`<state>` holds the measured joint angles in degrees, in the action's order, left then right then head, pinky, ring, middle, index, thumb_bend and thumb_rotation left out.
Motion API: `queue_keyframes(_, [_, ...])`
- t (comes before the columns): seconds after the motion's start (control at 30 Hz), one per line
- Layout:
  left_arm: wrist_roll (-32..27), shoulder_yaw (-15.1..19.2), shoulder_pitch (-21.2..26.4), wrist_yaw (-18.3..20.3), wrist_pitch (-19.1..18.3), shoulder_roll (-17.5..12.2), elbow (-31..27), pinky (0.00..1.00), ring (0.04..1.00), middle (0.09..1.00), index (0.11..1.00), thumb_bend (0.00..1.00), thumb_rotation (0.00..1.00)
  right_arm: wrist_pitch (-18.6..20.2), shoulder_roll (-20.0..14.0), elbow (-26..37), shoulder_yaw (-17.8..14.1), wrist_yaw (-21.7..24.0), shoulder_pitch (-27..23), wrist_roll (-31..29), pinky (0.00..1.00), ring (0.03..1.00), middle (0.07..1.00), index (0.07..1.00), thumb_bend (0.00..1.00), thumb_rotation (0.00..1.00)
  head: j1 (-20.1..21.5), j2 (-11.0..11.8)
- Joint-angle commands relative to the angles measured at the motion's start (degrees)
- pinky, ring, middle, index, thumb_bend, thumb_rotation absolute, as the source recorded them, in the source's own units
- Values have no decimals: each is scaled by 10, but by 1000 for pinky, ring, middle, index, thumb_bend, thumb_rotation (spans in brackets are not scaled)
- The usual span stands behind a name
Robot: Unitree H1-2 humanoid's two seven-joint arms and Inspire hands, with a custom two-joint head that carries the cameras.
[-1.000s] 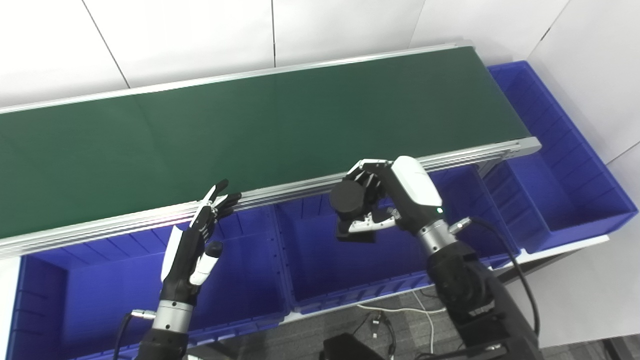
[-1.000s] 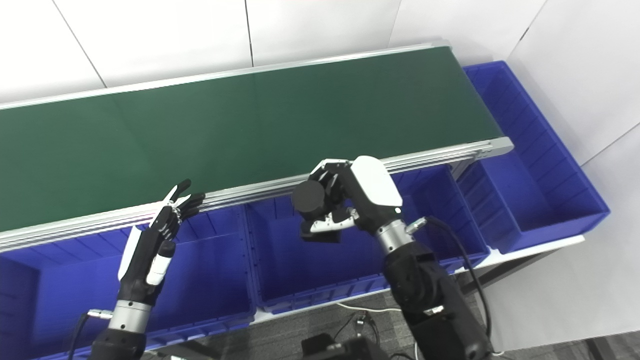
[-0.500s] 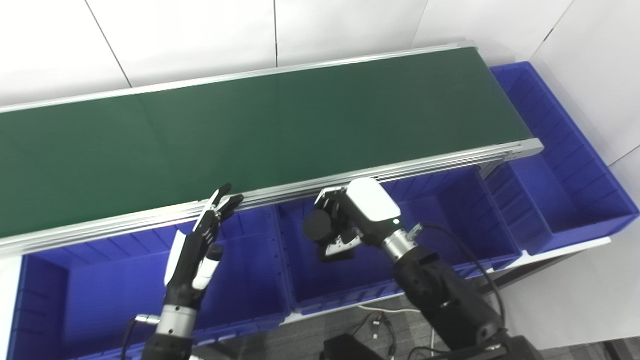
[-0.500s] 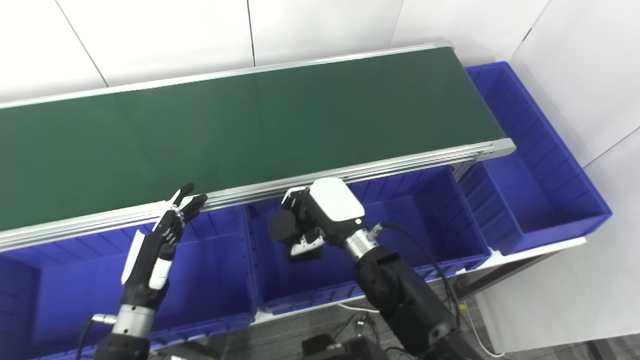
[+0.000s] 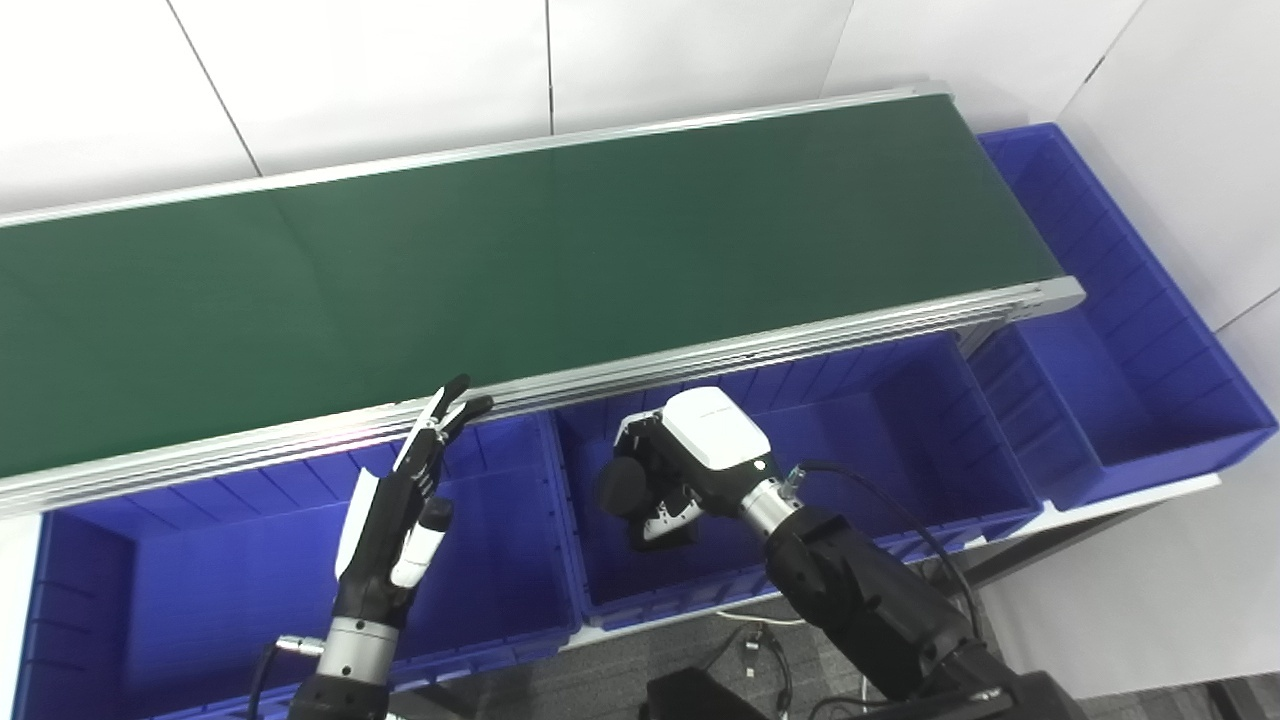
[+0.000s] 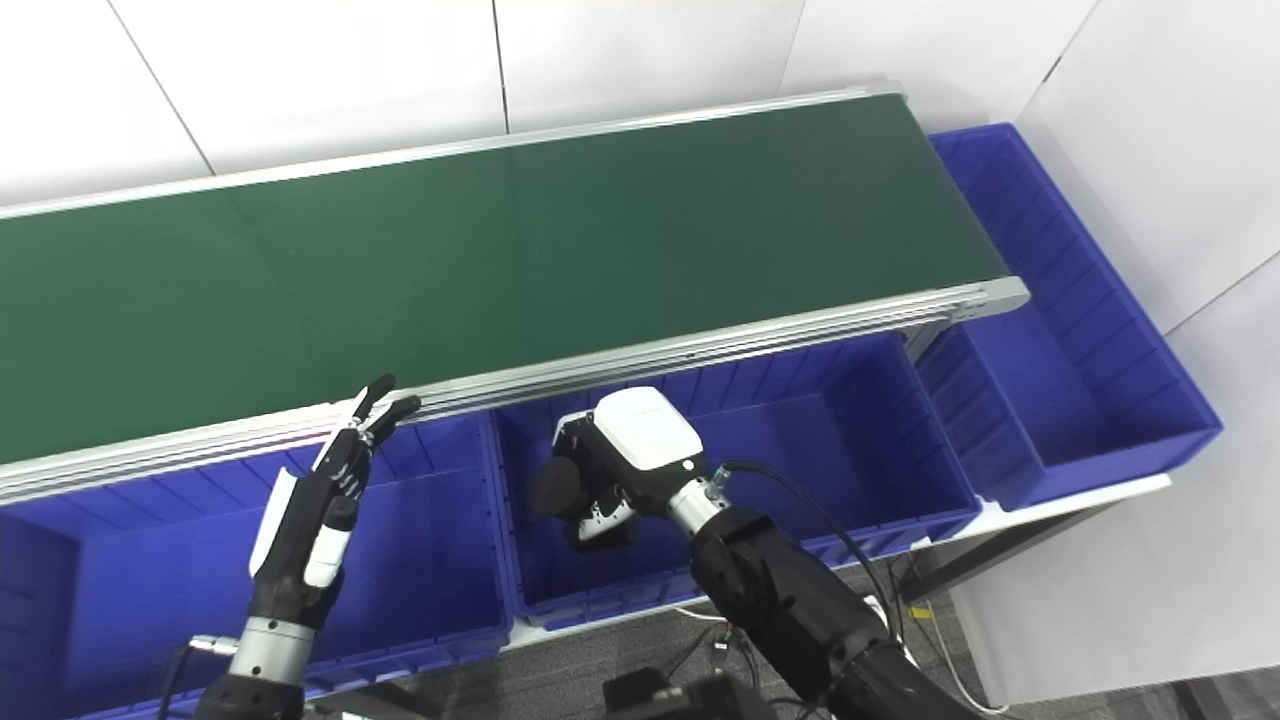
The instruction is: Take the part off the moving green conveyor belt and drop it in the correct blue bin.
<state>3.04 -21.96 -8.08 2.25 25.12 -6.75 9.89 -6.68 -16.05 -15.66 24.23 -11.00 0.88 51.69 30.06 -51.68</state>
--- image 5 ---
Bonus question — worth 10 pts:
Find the black box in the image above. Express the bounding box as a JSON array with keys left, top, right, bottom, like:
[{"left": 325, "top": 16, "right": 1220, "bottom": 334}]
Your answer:
[{"left": 645, "top": 668, "right": 771, "bottom": 720}]

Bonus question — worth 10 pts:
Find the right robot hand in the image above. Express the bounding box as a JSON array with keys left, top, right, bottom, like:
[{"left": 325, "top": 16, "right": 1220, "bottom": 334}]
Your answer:
[{"left": 612, "top": 387, "right": 781, "bottom": 546}]

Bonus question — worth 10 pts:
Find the aluminium conveyor leg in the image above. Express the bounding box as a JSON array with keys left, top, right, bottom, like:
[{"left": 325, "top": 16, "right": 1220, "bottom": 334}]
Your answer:
[{"left": 955, "top": 310, "right": 1041, "bottom": 356}]

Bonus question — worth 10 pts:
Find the black cylinder part with base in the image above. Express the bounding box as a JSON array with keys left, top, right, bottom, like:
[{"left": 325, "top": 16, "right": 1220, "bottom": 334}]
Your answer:
[{"left": 597, "top": 455, "right": 701, "bottom": 553}]

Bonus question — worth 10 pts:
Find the green conveyor belt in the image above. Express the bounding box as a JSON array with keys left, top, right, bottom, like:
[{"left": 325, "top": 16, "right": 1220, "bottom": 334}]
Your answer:
[
  {"left": 0, "top": 80, "right": 1086, "bottom": 519},
  {"left": 0, "top": 95, "right": 1066, "bottom": 479}
]

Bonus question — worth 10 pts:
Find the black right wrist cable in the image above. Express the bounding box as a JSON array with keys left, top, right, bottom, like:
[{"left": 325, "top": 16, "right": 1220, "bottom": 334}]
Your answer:
[{"left": 785, "top": 460, "right": 986, "bottom": 641}]

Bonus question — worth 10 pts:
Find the black floor cable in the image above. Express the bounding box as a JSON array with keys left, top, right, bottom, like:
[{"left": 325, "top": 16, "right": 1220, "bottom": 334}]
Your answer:
[{"left": 700, "top": 615, "right": 801, "bottom": 720}]

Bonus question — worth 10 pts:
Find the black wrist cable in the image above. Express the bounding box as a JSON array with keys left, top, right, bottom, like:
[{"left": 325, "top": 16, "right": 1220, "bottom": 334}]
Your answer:
[
  {"left": 785, "top": 460, "right": 986, "bottom": 641},
  {"left": 245, "top": 632, "right": 326, "bottom": 720}
]

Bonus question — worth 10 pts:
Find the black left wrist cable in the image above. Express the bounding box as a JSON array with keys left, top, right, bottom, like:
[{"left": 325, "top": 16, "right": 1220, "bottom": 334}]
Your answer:
[{"left": 245, "top": 632, "right": 326, "bottom": 720}]

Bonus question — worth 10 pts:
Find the blue plastic bin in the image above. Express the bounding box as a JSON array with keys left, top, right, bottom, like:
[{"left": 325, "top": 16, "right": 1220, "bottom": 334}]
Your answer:
[
  {"left": 965, "top": 122, "right": 1279, "bottom": 506},
  {"left": 553, "top": 330, "right": 1046, "bottom": 631},
  {"left": 10, "top": 412, "right": 581, "bottom": 720}
]

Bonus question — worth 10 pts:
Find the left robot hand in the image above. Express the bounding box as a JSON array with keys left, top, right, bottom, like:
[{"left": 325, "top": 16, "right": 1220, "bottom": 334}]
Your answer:
[{"left": 333, "top": 374, "right": 496, "bottom": 626}]

